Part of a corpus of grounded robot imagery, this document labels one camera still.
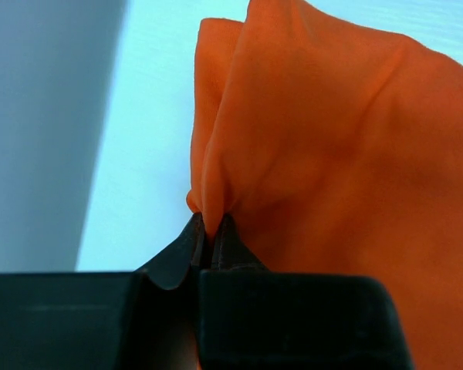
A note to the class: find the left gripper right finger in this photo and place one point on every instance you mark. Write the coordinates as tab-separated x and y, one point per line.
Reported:
253	318

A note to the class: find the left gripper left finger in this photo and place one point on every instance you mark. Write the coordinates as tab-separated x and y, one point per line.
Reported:
104	320

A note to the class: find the orange t shirt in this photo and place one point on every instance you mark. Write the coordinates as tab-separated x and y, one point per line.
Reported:
338	149

